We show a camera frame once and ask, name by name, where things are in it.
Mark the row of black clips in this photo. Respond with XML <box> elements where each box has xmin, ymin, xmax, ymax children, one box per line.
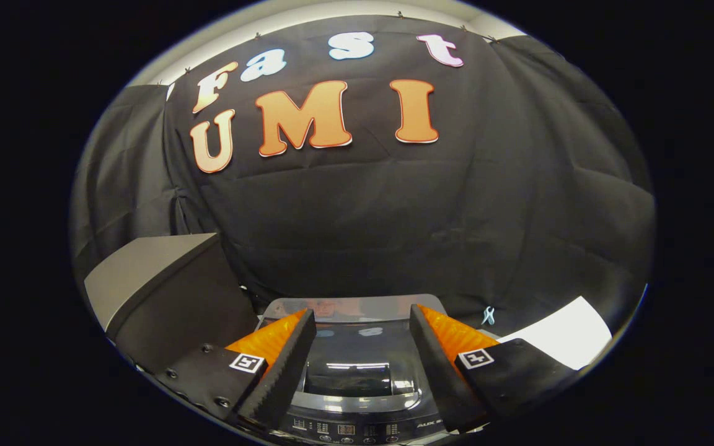
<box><xmin>156</xmin><ymin>11</ymin><xmax>497</xmax><ymax>87</ymax></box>

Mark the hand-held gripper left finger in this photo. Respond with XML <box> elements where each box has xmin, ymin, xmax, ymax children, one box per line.
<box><xmin>156</xmin><ymin>308</ymin><xmax>317</xmax><ymax>431</ymax></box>

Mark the white board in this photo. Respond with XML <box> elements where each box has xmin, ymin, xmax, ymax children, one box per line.
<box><xmin>498</xmin><ymin>296</ymin><xmax>613</xmax><ymax>371</ymax></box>

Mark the grey side table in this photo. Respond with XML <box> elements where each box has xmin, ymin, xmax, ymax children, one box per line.
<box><xmin>84</xmin><ymin>233</ymin><xmax>260</xmax><ymax>375</ymax></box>

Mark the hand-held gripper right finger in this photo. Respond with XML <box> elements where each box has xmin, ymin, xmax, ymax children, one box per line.
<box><xmin>409</xmin><ymin>304</ymin><xmax>581</xmax><ymax>432</ymax></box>

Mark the grey washing machine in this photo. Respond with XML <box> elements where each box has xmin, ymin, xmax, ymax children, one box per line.
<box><xmin>257</xmin><ymin>295</ymin><xmax>457</xmax><ymax>446</ymax></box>

